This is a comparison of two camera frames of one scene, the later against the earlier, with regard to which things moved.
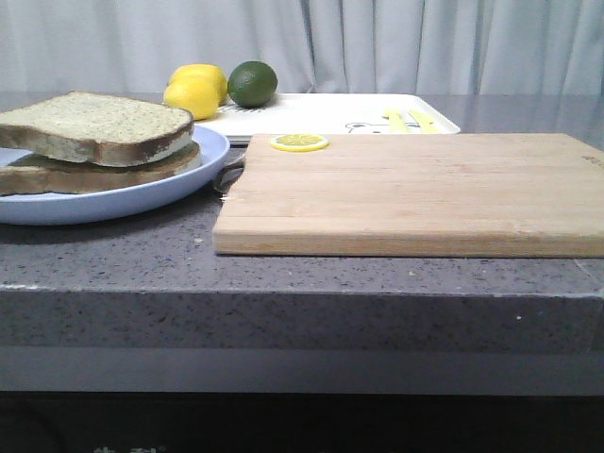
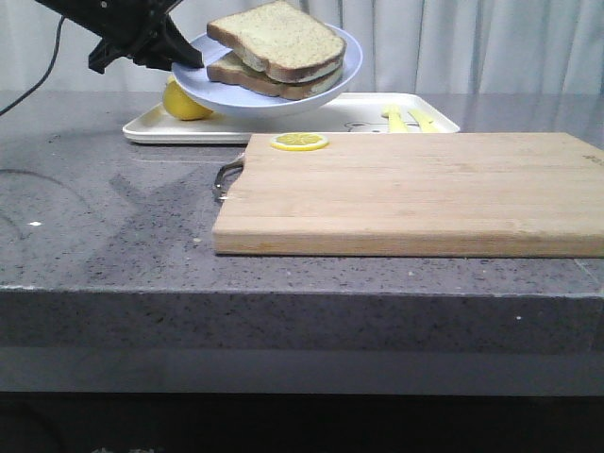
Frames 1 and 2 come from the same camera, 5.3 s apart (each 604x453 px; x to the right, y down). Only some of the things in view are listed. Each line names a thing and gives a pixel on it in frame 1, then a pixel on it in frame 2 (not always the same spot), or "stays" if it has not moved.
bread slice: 102,128 -> 289,43
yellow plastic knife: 426,124 stays
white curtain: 313,46 stays
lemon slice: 299,142 stays
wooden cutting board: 511,194 stays
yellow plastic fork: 395,123 stays
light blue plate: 109,204 -> 237,102
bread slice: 66,176 -> 239,74
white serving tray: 329,114 stays
